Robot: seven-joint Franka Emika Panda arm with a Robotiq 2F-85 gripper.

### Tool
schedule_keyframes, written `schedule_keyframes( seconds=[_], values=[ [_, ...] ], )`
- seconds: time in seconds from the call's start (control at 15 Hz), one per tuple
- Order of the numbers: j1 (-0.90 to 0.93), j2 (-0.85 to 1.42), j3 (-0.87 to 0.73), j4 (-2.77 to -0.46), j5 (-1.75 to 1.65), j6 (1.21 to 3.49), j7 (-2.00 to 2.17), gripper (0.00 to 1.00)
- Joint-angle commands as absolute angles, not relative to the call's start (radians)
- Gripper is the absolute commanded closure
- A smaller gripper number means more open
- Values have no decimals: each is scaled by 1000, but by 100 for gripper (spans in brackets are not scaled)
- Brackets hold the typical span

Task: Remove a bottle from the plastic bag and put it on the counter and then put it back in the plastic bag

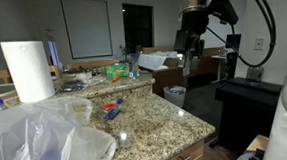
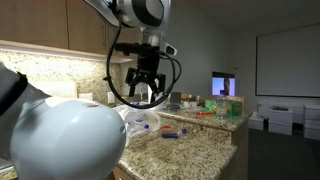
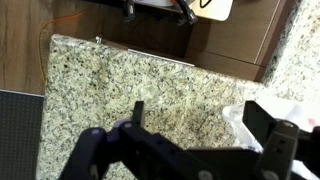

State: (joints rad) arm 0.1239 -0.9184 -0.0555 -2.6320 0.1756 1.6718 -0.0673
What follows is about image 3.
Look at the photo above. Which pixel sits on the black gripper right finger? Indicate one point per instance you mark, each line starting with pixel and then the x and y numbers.
pixel 280 150

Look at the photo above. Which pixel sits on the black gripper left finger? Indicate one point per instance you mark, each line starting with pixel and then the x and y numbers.
pixel 100 153

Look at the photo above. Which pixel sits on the clear plastic bag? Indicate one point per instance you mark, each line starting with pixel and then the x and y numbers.
pixel 238 123

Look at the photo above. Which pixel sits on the wooden counter cabinet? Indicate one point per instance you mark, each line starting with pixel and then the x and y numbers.
pixel 233 36

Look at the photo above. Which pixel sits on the black dotted mat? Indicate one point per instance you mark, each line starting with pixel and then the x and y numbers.
pixel 20 133

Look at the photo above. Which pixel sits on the light wooden board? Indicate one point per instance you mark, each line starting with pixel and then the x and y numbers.
pixel 216 8

